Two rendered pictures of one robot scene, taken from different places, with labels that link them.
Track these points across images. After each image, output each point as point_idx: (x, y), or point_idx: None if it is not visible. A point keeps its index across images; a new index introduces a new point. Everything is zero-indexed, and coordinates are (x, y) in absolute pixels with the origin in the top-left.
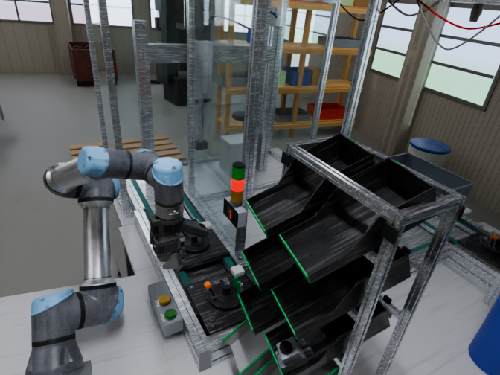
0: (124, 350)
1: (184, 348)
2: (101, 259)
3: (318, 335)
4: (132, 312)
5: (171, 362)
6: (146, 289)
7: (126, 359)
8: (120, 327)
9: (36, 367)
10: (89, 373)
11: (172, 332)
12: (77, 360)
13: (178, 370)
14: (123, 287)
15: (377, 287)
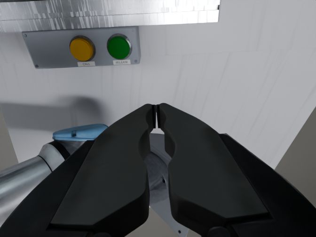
0: (132, 101)
1: (159, 25)
2: (17, 203)
3: None
4: (71, 82)
5: (172, 51)
6: (22, 53)
7: (145, 101)
8: (95, 101)
9: (159, 201)
10: (155, 140)
11: (139, 44)
12: (160, 169)
13: (188, 45)
14: (17, 88)
15: None
